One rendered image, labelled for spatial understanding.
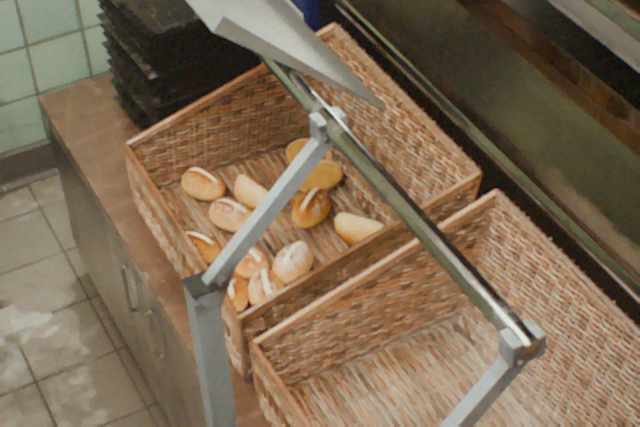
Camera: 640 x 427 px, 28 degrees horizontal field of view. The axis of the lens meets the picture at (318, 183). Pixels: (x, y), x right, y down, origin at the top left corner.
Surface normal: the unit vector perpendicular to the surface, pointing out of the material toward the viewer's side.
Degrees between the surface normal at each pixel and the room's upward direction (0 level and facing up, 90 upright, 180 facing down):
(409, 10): 70
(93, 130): 0
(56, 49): 90
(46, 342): 0
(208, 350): 90
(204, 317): 90
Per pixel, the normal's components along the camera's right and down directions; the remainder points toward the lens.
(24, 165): 0.45, 0.55
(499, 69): -0.85, 0.04
